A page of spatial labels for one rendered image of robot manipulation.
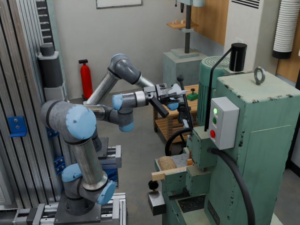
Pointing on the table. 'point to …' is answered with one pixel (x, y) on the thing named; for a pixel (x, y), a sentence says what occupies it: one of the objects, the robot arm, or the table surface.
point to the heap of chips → (166, 163)
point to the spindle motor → (207, 64)
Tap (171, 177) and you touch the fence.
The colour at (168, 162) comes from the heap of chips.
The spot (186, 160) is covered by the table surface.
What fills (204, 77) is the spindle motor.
